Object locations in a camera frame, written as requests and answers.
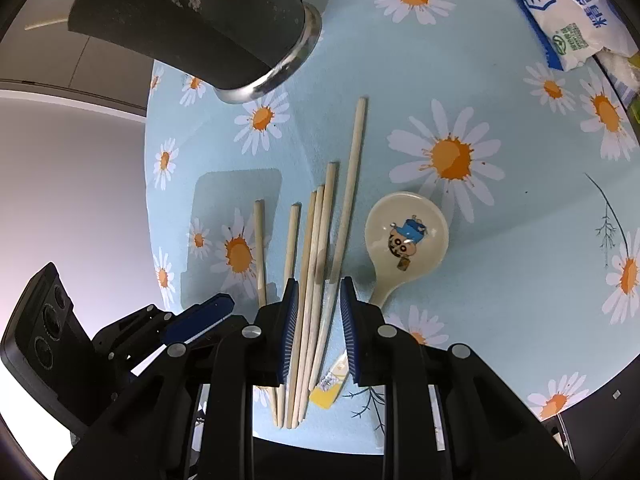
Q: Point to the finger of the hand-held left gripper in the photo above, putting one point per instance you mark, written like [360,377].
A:
[200,317]

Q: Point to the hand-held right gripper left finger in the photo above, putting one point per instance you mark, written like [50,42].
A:
[290,330]

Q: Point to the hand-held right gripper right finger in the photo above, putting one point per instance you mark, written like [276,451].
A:
[350,330]

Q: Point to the bunch of wooden chopsticks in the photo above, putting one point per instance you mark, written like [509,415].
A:
[292,240]

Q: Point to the cream spoon with blue cartoon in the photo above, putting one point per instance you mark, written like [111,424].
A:
[405,240]

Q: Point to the black cylindrical utensil holder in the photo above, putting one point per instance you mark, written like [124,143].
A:
[200,25]

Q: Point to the blue daisy print tablecloth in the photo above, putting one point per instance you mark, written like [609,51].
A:
[500,310]

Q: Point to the white and blue salt bag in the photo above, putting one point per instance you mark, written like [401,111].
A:
[565,10]

